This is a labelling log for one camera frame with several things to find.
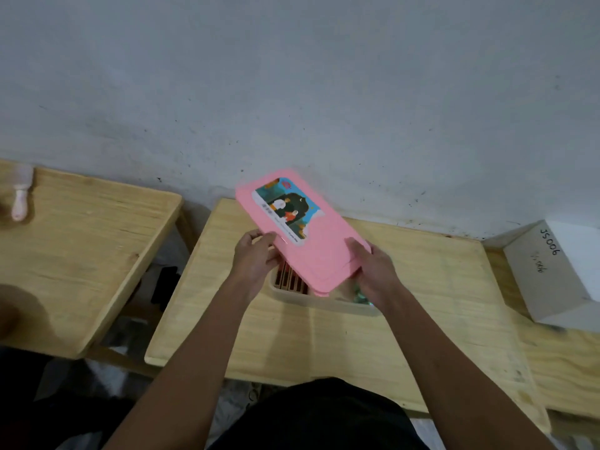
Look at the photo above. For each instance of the person's right hand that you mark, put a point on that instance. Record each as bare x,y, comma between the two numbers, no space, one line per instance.
379,281

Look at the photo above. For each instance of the person's left hand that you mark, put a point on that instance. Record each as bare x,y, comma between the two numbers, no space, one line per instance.
251,262

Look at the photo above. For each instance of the person's right thumb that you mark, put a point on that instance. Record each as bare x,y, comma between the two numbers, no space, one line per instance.
358,250

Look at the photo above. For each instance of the person's left thumb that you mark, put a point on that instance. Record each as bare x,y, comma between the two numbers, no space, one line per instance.
274,257

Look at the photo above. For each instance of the pink lid with picture label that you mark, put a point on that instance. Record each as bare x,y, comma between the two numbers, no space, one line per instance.
314,229

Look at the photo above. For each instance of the person's right forearm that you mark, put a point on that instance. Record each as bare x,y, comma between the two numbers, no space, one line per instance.
450,374

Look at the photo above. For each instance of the person's left forearm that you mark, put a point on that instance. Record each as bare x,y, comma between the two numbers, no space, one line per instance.
197,365

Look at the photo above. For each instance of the bundle of brown pencils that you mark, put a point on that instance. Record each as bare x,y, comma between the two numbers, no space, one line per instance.
290,281

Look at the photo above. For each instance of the green item in box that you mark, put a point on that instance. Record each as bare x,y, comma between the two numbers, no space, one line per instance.
362,297

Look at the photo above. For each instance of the cream plastic storage box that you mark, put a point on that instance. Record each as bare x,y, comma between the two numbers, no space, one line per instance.
328,302

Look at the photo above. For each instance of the large light wooden table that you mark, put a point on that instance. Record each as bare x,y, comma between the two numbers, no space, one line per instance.
318,342

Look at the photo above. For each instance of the black object under table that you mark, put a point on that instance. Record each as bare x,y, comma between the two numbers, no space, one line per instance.
165,288

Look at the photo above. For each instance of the person's black clothing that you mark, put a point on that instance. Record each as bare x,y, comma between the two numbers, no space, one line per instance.
323,417

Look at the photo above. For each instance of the white cardboard box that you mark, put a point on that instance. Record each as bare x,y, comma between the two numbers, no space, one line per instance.
548,281

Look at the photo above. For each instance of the light wooden side table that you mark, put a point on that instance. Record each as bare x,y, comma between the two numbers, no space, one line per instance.
79,257

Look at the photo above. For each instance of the light wooden table with box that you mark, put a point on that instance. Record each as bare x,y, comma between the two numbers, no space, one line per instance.
562,365

